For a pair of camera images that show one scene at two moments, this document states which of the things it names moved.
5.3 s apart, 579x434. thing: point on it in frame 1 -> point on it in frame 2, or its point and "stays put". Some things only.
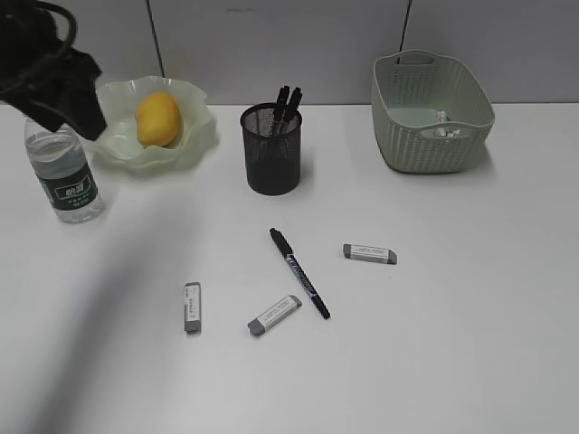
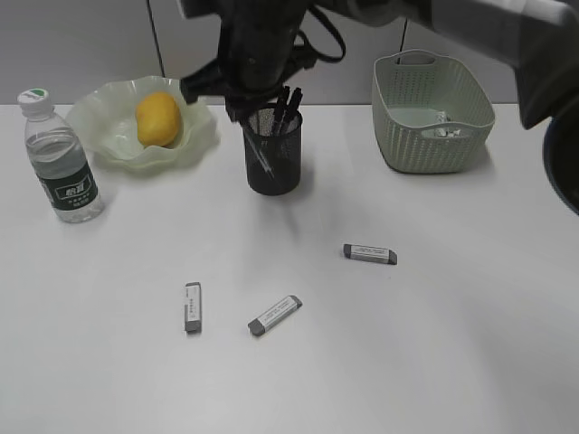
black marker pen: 292,117 stays put
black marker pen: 307,282 -> 259,153
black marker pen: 280,108 stays put
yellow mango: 157,119 stays put
